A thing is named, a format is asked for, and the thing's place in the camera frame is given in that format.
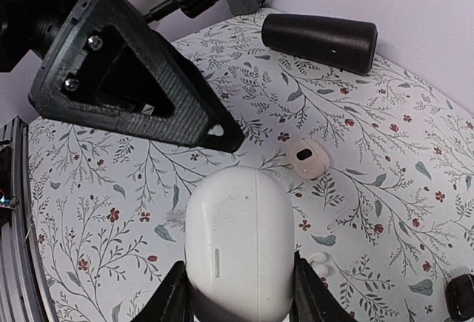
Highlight small black round object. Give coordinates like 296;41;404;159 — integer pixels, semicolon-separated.
446;274;473;321

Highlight floral table mat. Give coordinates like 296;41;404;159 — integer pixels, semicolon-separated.
29;10;473;321

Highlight white earbud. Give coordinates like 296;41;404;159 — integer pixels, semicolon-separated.
313;264;329;278
309;252;327;265

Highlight white earbuds charging case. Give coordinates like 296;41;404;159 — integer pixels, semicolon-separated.
185;167;295;321

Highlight aluminium front rail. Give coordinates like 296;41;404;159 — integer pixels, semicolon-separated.
1;117;58;321

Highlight white earbud far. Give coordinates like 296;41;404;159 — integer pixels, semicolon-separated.
309;252;327;265

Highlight white earbud near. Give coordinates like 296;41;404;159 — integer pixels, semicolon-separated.
313;264;329;278

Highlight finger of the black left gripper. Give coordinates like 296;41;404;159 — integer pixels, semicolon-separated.
29;0;244;152

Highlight small beige earbuds case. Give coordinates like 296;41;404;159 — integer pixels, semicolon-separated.
286;138;330;180

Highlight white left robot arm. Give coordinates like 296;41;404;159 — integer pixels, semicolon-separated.
29;0;244;152

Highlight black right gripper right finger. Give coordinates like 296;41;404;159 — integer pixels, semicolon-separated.
290;252;356;322

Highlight black cylinder speaker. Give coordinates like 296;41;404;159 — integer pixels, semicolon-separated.
261;13;378;76

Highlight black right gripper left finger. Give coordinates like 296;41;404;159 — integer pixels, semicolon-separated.
132;261;193;322

